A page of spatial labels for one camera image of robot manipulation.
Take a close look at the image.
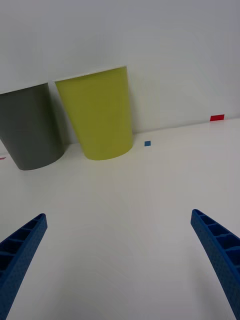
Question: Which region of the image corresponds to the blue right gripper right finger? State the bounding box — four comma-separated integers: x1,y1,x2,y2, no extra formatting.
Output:
190,208,240,320

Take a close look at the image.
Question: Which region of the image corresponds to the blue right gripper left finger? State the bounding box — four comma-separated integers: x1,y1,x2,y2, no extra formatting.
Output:
0,212,48,320

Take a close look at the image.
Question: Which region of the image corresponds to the grey plastic waste bin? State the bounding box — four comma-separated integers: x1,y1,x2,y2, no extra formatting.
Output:
0,82,66,171

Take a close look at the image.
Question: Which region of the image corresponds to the yellow-green plastic waste bin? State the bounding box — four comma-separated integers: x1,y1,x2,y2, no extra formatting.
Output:
53,65,135,161

